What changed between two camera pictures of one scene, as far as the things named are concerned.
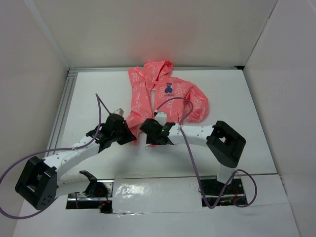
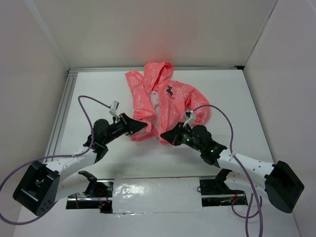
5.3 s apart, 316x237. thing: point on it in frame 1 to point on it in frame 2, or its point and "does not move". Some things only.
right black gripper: [148, 129] to [179, 133]
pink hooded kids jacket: [153, 84] does not move
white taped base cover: [156, 195] does not move
